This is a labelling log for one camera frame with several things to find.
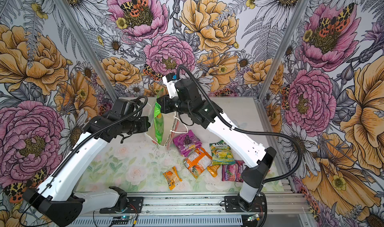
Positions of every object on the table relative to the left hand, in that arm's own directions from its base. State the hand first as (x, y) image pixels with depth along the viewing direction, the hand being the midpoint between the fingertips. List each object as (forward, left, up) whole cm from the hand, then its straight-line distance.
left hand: (148, 130), depth 72 cm
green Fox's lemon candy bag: (-2, -37, -23) cm, 44 cm away
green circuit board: (-32, -50, -26) cm, 65 cm away
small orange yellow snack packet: (-15, -10, -24) cm, 30 cm away
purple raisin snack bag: (+4, -17, -19) cm, 26 cm away
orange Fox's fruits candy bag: (-6, -24, -22) cm, 33 cm away
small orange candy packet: (-10, -32, -25) cm, 42 cm away
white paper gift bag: (+5, -10, -3) cm, 11 cm away
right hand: (+3, -7, +14) cm, 16 cm away
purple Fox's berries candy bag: (-13, -42, -23) cm, 49 cm away
